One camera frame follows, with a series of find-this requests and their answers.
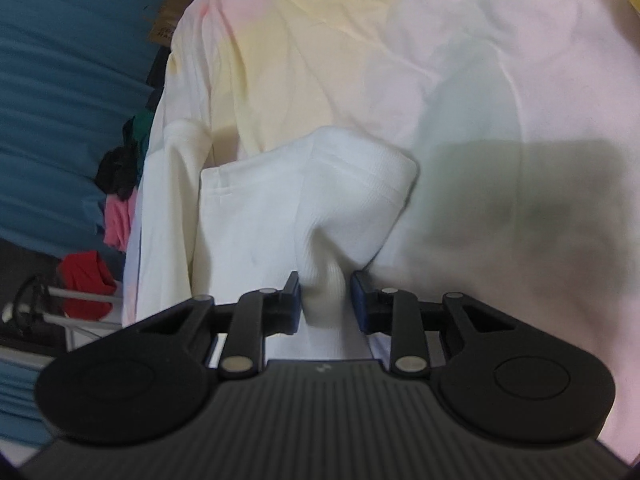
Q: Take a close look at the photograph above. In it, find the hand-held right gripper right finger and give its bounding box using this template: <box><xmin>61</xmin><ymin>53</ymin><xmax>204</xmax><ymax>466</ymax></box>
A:
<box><xmin>351</xmin><ymin>271</ymin><xmax>521</xmax><ymax>377</ymax></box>

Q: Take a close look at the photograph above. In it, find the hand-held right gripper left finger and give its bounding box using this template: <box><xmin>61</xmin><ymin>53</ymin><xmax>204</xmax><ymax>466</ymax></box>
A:
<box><xmin>122</xmin><ymin>271</ymin><xmax>302</xmax><ymax>379</ymax></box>

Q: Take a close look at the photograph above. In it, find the white ribbed garment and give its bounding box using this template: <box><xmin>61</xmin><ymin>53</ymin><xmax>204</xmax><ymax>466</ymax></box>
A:
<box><xmin>136</xmin><ymin>121</ymin><xmax>419</xmax><ymax>361</ymax></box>

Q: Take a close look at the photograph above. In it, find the pink cloth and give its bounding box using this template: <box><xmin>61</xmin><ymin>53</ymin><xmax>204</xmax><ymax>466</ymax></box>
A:
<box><xmin>103</xmin><ymin>187</ymin><xmax>142</xmax><ymax>252</ymax></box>

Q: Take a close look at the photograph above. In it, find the red cloth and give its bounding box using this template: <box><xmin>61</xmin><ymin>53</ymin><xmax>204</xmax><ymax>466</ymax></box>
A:
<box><xmin>59</xmin><ymin>252</ymin><xmax>119</xmax><ymax>322</ymax></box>

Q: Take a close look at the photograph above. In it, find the black cloth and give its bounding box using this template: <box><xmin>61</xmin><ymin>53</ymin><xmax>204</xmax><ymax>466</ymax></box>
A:
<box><xmin>96</xmin><ymin>119</ymin><xmax>140</xmax><ymax>200</ymax></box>

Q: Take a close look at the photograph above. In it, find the pastel tie-dye bed sheet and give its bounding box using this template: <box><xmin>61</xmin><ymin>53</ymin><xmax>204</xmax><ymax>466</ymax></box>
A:
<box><xmin>121</xmin><ymin>0</ymin><xmax>640</xmax><ymax>463</ymax></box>

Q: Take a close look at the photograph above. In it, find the green cloth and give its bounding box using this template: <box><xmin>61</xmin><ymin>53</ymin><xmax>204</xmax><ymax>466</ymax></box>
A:
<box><xmin>131</xmin><ymin>113</ymin><xmax>156</xmax><ymax>160</ymax></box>

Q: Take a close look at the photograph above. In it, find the white metal rack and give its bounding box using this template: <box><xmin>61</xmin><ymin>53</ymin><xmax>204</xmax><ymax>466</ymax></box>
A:
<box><xmin>1</xmin><ymin>274</ymin><xmax>124</xmax><ymax>361</ymax></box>

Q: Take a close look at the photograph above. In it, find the blue curtain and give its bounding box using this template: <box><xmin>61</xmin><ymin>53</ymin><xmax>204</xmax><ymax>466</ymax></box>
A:
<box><xmin>0</xmin><ymin>0</ymin><xmax>187</xmax><ymax>433</ymax></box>

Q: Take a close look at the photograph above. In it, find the cardboard box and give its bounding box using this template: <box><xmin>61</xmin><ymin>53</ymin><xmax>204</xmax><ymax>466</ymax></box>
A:
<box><xmin>148</xmin><ymin>0</ymin><xmax>197</xmax><ymax>47</ymax></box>

